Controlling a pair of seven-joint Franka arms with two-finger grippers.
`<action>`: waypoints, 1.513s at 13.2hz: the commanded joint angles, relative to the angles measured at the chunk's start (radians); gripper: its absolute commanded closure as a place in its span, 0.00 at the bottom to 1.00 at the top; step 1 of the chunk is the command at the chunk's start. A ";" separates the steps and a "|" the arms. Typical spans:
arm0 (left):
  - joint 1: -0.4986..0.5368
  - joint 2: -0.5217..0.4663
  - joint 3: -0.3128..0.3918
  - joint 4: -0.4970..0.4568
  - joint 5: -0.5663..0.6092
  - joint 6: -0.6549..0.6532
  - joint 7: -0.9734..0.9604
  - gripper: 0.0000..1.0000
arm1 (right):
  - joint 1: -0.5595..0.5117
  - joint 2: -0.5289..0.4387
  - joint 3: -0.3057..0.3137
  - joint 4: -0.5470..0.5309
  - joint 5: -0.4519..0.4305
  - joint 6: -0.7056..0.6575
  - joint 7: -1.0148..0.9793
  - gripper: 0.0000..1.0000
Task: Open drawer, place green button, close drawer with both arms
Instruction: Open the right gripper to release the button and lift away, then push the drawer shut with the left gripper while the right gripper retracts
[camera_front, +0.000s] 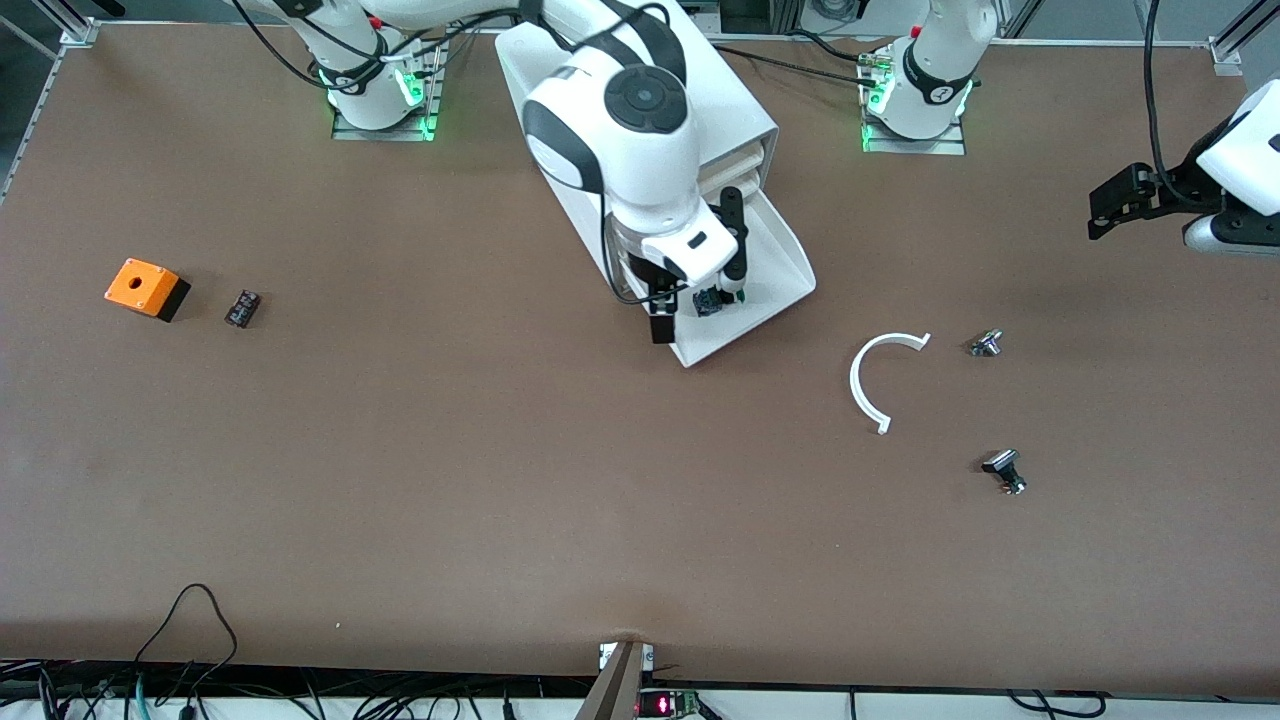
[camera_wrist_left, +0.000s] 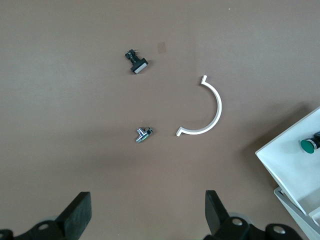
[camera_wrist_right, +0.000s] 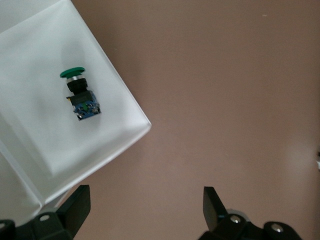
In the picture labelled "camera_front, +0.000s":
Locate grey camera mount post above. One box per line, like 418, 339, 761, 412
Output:
575, 640, 656, 720

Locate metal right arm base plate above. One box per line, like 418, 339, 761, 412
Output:
330, 25, 448, 142

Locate black cable under edge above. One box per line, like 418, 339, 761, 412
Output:
1005, 690, 1111, 719

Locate device with red display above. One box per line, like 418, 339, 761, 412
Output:
638, 688, 701, 719

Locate orange button enclosure box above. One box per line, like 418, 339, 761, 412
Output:
104, 258, 192, 323

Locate black cable across table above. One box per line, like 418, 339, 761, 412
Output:
710, 30, 886, 91

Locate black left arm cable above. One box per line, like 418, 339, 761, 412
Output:
1143, 0, 1201, 186

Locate white drawer cabinet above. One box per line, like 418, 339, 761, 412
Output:
495, 20, 781, 298

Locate tangled black cables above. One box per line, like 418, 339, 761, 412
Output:
0, 660, 581, 720

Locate white curved plastic clamp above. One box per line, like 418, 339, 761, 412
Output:
849, 332, 933, 436

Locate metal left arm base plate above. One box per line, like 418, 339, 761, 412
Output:
860, 50, 969, 156

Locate black push button switch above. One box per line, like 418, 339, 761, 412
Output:
981, 449, 1028, 496

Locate black looped cable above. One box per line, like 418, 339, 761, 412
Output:
133, 583, 241, 669

